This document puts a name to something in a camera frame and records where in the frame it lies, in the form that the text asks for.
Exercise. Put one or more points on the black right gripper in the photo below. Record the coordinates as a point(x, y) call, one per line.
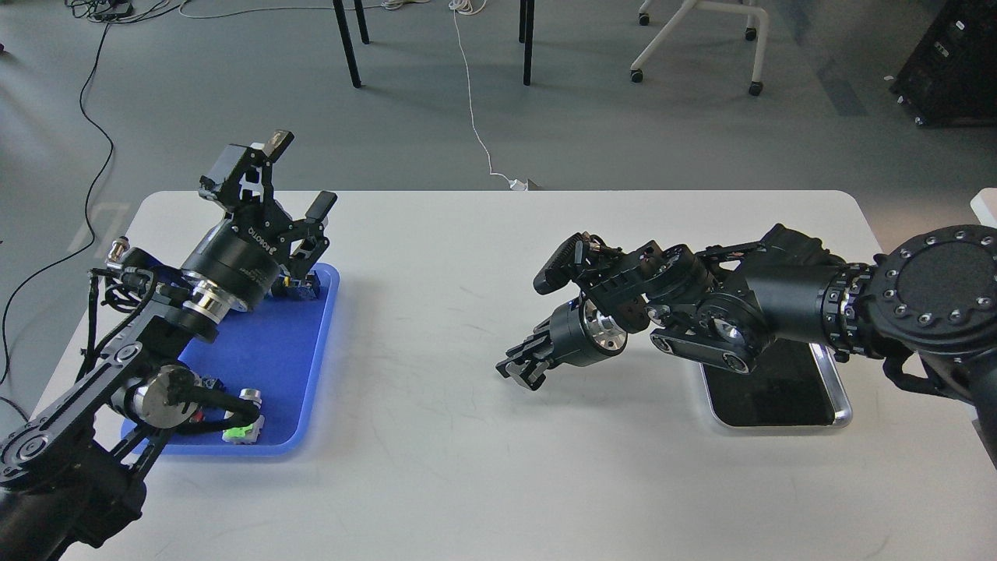
point(575, 334)

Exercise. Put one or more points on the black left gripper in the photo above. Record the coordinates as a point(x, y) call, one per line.
point(257, 239)

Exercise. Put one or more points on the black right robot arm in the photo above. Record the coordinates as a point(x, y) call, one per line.
point(927, 309)

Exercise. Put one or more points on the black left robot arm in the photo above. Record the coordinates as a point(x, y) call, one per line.
point(76, 473)

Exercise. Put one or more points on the blue plastic tray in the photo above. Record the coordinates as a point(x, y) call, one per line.
point(276, 349)

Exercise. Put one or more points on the shiny metal tray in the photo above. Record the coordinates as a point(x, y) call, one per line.
point(795, 387)

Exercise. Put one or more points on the white rolling chair base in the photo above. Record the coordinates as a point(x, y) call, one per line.
point(755, 33)

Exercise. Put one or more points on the white object at edge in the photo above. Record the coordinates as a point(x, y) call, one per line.
point(983, 205)

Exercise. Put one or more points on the black equipment case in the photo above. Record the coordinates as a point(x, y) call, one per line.
point(950, 77)

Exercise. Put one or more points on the green knob black switch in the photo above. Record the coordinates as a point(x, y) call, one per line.
point(302, 289)

